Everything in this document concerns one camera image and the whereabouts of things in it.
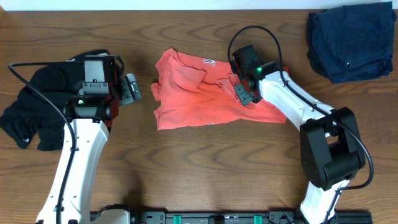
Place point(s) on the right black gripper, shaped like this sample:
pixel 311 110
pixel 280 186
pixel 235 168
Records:
pixel 244 99

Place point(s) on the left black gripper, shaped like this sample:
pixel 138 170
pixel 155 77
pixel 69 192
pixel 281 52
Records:
pixel 129 89

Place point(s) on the red printed t-shirt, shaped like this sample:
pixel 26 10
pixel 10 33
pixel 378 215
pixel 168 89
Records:
pixel 195 91

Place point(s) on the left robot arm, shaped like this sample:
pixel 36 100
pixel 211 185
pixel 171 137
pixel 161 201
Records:
pixel 89 116

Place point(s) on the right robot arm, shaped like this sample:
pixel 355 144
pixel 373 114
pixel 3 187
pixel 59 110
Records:
pixel 331 151

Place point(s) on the black t-shirt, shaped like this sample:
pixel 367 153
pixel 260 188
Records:
pixel 30 114

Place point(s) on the folded navy blue garment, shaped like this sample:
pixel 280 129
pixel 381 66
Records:
pixel 352 43

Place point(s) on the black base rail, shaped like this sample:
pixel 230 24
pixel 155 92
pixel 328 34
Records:
pixel 217 217

